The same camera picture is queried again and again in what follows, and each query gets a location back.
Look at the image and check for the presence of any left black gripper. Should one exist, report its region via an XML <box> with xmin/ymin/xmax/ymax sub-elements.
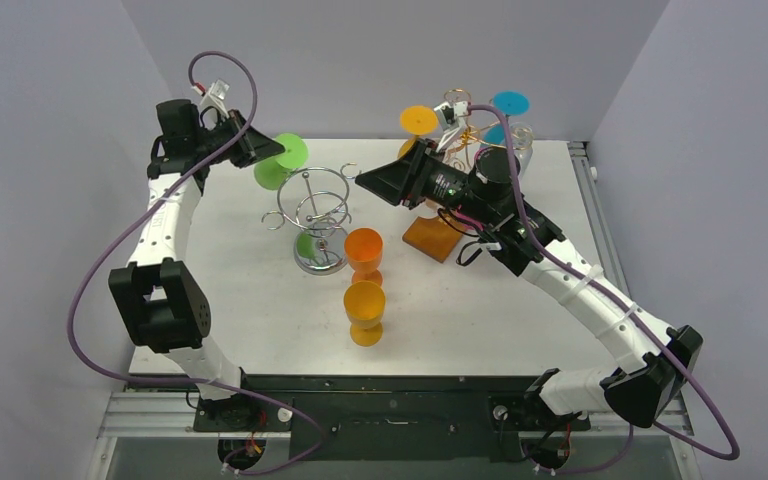
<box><xmin>193</xmin><ymin>110</ymin><xmax>285</xmax><ymax>170</ymax></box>

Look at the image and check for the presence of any green wine glass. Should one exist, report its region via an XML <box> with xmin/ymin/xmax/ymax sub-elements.
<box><xmin>254</xmin><ymin>133</ymin><xmax>309</xmax><ymax>191</ymax></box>

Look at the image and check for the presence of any yellow wine glass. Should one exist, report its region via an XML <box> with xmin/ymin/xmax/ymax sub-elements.
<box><xmin>397</xmin><ymin>105</ymin><xmax>439</xmax><ymax>158</ymax></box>
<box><xmin>343</xmin><ymin>281</ymin><xmax>387</xmax><ymax>347</ymax></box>

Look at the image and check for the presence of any dark orange wine glass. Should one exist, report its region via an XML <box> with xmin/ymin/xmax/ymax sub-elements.
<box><xmin>344</xmin><ymin>228</ymin><xmax>383</xmax><ymax>286</ymax></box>

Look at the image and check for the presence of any gold wire glass rack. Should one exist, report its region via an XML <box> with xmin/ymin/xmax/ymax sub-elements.
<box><xmin>402</xmin><ymin>88</ymin><xmax>506</xmax><ymax>263</ymax></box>

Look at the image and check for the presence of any silver wire glass rack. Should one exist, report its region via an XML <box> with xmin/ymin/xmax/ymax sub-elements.
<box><xmin>261</xmin><ymin>163</ymin><xmax>356</xmax><ymax>276</ymax></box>

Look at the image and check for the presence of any yellow wine glass front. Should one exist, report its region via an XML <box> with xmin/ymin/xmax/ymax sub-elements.
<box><xmin>343</xmin><ymin>281</ymin><xmax>387</xmax><ymax>347</ymax></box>

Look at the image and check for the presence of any blue wine glass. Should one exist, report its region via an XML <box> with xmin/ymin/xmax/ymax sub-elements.
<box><xmin>481</xmin><ymin>90</ymin><xmax>530</xmax><ymax>147</ymax></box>

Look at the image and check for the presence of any pink wine glass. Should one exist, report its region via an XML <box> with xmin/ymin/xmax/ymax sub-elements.
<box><xmin>451</xmin><ymin>210</ymin><xmax>484</xmax><ymax>232</ymax></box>

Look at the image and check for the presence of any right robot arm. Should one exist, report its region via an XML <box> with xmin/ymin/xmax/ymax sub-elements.
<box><xmin>355</xmin><ymin>139</ymin><xmax>703</xmax><ymax>428</ymax></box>

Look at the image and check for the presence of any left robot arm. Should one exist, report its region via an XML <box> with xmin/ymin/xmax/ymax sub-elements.
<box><xmin>108</xmin><ymin>99</ymin><xmax>286</xmax><ymax>430</ymax></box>

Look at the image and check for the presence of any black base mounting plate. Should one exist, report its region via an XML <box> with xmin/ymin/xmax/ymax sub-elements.
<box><xmin>181</xmin><ymin>375</ymin><xmax>591</xmax><ymax>469</ymax></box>

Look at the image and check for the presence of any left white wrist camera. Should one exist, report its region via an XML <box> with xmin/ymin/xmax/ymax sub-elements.
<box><xmin>191</xmin><ymin>79</ymin><xmax>230</xmax><ymax>120</ymax></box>

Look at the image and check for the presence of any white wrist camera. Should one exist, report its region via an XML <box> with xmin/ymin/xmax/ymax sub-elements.
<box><xmin>191</xmin><ymin>79</ymin><xmax>230</xmax><ymax>120</ymax></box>
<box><xmin>433</xmin><ymin>100</ymin><xmax>470</xmax><ymax>152</ymax></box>

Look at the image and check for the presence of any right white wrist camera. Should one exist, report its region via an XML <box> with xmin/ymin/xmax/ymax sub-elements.
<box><xmin>433</xmin><ymin>100</ymin><xmax>470</xmax><ymax>152</ymax></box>

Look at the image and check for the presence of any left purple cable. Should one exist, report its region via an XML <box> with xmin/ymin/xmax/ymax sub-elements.
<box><xmin>67</xmin><ymin>50</ymin><xmax>326</xmax><ymax>478</ymax></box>

